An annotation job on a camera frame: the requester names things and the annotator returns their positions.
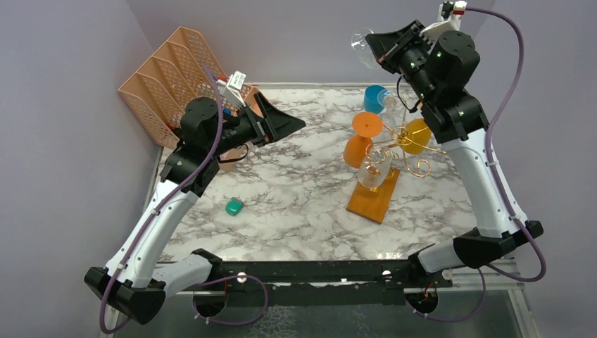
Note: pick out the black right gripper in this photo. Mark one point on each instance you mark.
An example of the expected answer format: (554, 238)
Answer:
(388, 46)

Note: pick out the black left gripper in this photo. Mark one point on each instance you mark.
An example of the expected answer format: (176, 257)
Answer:
(275, 124)

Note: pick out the clear tumbler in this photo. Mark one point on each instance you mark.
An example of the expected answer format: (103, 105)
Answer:
(362, 48)
(375, 166)

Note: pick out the blue plastic wine glass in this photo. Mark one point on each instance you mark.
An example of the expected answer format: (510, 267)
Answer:
(371, 102)

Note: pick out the orange plastic wine glass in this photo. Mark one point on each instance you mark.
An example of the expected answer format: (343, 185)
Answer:
(366, 125)

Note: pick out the gold wire glass rack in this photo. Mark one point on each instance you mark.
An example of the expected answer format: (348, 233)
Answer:
(423, 167)

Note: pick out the yellow plastic wine glass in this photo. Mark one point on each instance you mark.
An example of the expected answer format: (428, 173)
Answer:
(414, 137)

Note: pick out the wooden rack base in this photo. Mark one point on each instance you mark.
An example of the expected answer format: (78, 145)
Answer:
(373, 204)

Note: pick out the clear wine glass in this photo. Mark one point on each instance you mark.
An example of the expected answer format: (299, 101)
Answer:
(392, 108)

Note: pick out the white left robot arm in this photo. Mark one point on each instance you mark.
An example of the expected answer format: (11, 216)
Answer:
(131, 281)

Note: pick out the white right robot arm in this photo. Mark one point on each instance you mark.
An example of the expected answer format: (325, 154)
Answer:
(438, 69)

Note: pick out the green small box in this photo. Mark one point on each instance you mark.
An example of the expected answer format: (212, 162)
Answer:
(234, 206)

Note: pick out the peach plastic file organizer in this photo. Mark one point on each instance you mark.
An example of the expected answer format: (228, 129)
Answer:
(165, 83)

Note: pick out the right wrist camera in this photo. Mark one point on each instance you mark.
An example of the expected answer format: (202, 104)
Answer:
(449, 18)

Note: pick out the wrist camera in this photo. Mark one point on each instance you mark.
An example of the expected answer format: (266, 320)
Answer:
(231, 87)
(449, 18)

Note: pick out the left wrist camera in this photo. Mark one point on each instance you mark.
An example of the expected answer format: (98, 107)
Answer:
(231, 87)

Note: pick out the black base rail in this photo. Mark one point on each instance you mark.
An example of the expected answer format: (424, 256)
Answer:
(313, 283)

